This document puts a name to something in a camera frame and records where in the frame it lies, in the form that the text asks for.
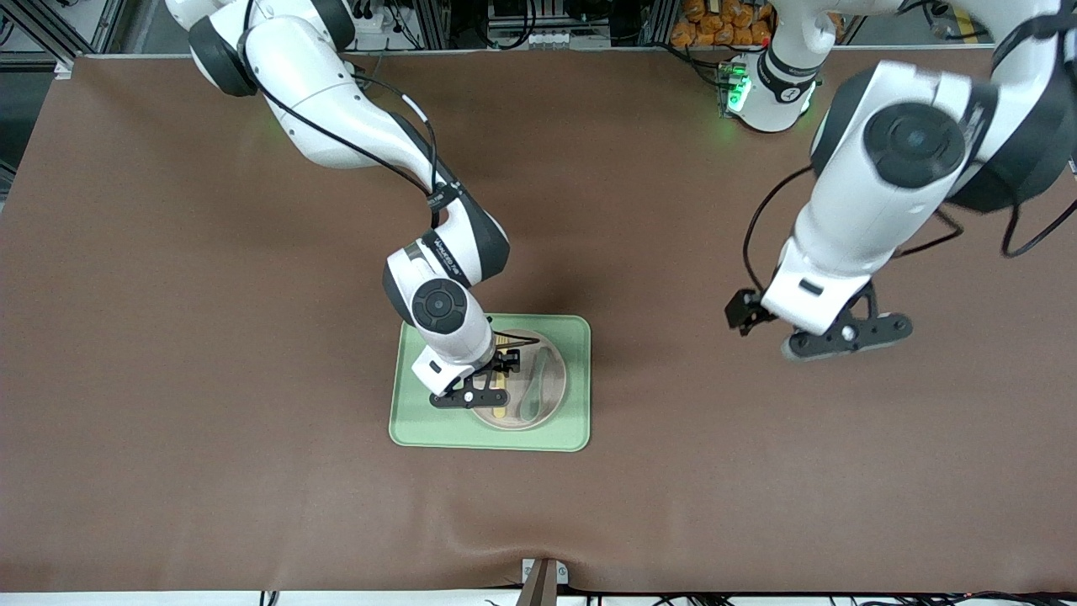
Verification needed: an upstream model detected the pale green plastic spoon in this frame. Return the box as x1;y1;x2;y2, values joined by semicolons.
517;348;549;423

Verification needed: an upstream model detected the beige round plate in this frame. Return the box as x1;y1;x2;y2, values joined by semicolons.
465;327;567;433

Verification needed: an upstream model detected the aluminium frame strut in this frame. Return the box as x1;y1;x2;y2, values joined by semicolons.
0;0;127;68

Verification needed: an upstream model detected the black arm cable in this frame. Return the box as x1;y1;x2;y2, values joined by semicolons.
240;0;447;228
743;164;1077;295

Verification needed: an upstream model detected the aluminium frame post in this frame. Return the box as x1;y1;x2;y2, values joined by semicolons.
416;0;451;50
644;0;674;47

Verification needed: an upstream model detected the white power strip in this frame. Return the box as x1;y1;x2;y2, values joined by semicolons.
352;7;401;36

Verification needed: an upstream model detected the light green rectangular tray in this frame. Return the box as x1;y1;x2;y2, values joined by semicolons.
388;311;592;453

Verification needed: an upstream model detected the yellow plastic fork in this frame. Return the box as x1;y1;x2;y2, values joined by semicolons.
491;332;509;419

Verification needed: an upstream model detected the orange packaged food pile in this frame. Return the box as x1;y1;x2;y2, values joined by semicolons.
671;0;775;48

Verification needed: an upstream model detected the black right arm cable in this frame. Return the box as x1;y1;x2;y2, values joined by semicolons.
240;0;447;228

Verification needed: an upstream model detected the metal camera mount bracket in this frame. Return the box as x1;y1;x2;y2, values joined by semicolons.
520;557;570;606

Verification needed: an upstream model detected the brown table mat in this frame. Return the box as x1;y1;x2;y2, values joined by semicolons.
0;46;1077;594

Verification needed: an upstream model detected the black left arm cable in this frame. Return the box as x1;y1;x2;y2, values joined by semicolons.
743;164;1077;295

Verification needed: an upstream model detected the white terminal block row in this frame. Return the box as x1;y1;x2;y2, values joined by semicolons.
496;29;566;50

